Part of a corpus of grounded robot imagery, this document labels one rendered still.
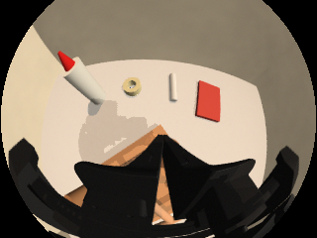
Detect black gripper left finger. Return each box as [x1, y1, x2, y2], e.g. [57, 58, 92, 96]
[74, 134, 163, 220]

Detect flat red rectangular block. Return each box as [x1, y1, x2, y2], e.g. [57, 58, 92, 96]
[195, 80, 221, 123]

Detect brown wooden stool seat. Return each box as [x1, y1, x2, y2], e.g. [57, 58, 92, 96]
[101, 125, 172, 214]

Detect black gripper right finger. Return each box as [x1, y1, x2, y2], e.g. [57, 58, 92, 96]
[162, 135, 256, 220]

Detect brown wooden stool legs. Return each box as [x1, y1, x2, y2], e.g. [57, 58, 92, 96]
[64, 152, 180, 225]

